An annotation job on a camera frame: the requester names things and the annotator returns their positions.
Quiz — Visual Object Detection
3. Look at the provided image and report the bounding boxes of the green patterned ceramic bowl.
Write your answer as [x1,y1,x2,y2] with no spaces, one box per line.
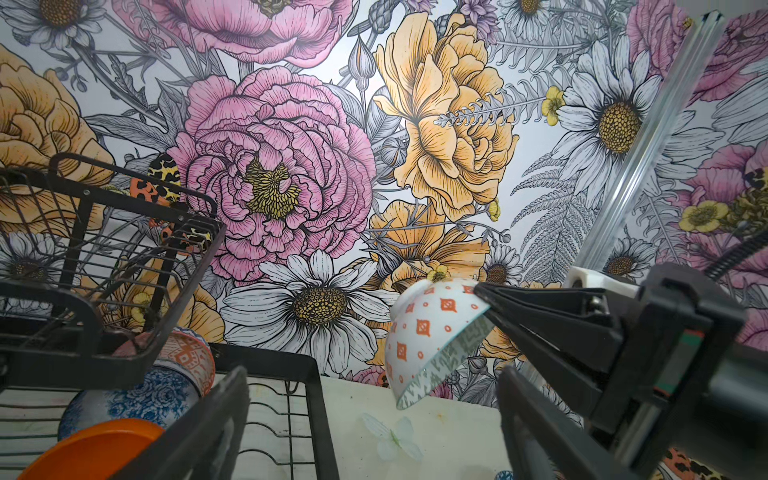
[385,279,493,410]

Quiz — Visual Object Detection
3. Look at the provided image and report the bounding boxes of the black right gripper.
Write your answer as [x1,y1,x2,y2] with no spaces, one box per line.
[474,264,746,479]

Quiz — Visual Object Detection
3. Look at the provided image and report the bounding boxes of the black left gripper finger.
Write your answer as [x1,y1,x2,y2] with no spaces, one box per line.
[112,366,249,480]

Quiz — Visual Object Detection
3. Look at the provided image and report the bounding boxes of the blue floral ceramic bowl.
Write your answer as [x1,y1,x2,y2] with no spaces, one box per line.
[57,367,200,441]

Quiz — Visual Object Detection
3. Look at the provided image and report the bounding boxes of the red patterned ceramic bowl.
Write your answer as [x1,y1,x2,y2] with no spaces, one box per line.
[144,327,216,397]

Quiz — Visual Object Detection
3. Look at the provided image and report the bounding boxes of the orange plastic bowl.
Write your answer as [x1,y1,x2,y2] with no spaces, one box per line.
[18,419,165,480]

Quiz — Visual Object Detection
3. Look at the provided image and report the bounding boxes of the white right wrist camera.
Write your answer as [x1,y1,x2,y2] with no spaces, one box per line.
[563,266,639,298]

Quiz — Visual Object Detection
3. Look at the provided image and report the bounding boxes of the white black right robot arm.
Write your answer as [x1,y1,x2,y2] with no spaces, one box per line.
[475,234,767,479]

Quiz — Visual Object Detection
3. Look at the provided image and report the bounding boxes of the right aluminium corner post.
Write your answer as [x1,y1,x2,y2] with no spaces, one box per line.
[573,10,728,271]

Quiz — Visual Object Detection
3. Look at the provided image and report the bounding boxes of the black wire dish rack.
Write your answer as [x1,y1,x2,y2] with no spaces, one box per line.
[1,153,339,479]

